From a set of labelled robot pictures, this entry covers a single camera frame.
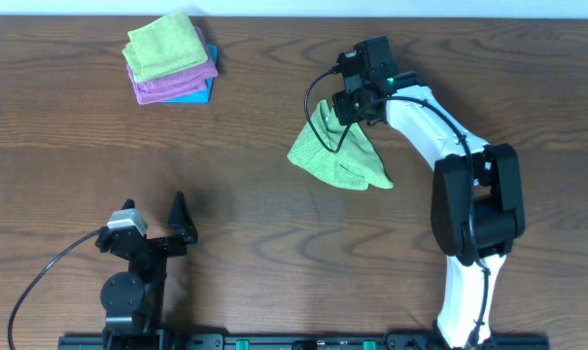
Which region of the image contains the light green cloth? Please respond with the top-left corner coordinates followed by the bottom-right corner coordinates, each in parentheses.
top-left (287, 122), bottom-right (394, 191)

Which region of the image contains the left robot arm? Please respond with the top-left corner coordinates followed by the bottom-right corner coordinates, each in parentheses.
top-left (95, 192), bottom-right (197, 349)

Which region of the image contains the folded blue cloth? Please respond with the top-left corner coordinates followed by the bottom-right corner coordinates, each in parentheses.
top-left (164, 44), bottom-right (219, 103)

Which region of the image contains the folded pink cloth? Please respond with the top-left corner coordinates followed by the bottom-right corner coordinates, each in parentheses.
top-left (126, 26), bottom-right (219, 105)

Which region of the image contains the folded green cloth on stack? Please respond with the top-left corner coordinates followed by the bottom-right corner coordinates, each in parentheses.
top-left (122, 13), bottom-right (208, 83)

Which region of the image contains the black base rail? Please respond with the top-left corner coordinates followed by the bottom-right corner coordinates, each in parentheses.
top-left (56, 332), bottom-right (551, 350)

